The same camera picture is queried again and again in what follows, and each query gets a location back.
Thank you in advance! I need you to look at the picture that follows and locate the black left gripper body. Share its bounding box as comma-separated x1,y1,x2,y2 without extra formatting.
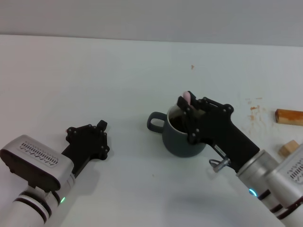
62,129,106,177

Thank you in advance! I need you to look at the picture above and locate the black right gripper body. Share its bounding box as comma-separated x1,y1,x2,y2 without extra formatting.
189,105,260,173

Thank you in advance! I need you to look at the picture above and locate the pink handled metal spoon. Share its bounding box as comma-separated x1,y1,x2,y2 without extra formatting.
183,91,193,106

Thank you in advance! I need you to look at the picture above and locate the dark grey ceramic cup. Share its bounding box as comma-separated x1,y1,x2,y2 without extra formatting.
146,105,207,158

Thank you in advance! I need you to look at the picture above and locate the dark coffee liquid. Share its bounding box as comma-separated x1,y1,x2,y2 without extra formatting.
169,115,190,132

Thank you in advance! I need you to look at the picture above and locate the light wooden block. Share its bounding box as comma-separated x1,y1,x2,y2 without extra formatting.
278,140,299,158

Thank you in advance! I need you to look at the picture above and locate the reddish brown wooden block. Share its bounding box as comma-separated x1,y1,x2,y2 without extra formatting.
275,108,303,126

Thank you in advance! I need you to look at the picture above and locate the metal pin with wire ring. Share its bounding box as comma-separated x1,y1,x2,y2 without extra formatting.
209,157,232,173

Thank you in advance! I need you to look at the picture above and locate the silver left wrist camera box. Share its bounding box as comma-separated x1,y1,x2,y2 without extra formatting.
0,134,73,191

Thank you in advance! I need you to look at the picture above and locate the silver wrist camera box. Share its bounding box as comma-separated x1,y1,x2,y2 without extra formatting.
0,134,73,191
272,143,303,209

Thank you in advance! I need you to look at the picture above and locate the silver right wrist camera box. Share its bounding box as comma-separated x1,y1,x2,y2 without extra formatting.
272,143,303,209

